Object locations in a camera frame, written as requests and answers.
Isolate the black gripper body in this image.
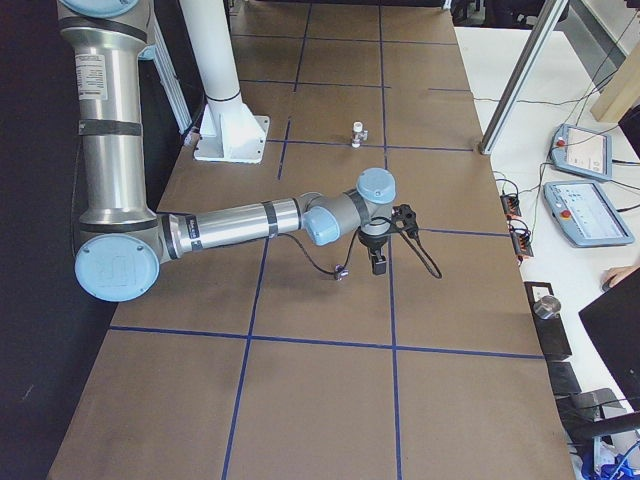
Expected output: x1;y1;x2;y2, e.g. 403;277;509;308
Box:
358;225;389;256

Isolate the chrome metal valve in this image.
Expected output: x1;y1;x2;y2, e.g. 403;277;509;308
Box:
333;265;349;281

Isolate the white PPR pipe fitting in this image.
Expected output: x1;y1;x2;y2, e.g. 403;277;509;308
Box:
351;121;368;148

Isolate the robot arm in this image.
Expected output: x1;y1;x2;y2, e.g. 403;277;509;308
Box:
57;1;396;303

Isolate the orange black terminal board far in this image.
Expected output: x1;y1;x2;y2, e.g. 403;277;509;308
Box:
500;193;522;220

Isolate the orange black terminal board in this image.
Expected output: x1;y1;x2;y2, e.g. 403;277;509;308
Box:
509;227;534;261
500;193;522;220

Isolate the orange black terminal board near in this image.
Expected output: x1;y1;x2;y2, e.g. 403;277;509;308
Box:
509;227;534;261

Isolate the metal cylinder weight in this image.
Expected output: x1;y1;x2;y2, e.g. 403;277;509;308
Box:
532;295;561;320

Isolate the black box under weight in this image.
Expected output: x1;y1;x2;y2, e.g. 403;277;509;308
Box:
524;281;572;361

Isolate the near blue teach pendant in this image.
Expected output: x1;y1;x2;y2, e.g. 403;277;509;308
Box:
543;180;635;248

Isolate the blue teach pendant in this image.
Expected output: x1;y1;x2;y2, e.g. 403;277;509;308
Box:
543;180;635;248
549;123;613;182

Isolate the far blue teach pendant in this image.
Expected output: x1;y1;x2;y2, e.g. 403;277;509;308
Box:
549;123;613;182

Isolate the person in black shirt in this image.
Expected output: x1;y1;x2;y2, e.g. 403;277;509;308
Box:
601;264;639;292

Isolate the black monitor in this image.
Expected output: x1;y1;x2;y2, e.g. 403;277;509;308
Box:
579;271;639;410

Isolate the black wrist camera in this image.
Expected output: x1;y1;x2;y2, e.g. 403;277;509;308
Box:
391;204;419;240

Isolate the white pedestal column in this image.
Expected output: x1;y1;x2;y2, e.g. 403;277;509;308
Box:
180;0;270;164

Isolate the aluminium frame post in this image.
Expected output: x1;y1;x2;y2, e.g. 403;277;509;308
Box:
478;0;569;155

